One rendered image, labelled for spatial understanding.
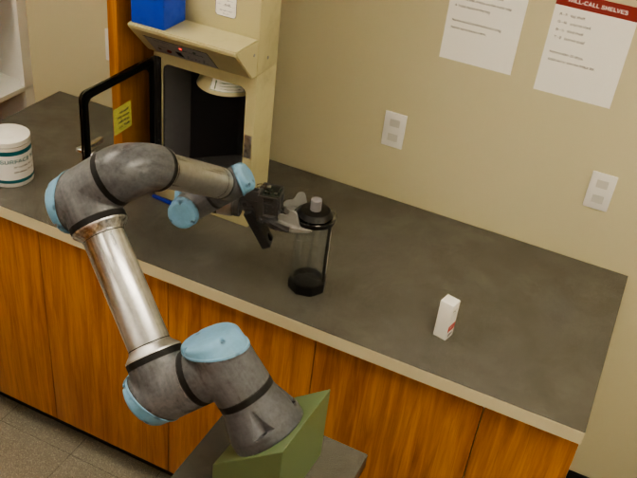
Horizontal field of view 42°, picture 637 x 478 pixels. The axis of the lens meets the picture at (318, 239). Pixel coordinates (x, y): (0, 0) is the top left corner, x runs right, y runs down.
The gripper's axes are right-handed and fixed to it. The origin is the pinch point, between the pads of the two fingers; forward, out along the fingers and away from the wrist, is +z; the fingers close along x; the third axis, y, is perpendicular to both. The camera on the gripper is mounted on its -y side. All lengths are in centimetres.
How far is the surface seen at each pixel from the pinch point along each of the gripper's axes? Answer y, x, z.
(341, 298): -20.3, -2.6, 10.0
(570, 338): -21, -1, 70
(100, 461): -113, 4, -66
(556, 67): 33, 46, 56
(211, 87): 19.7, 27.2, -34.7
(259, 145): 5.3, 25.7, -20.4
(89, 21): 10, 86, -96
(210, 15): 40, 26, -35
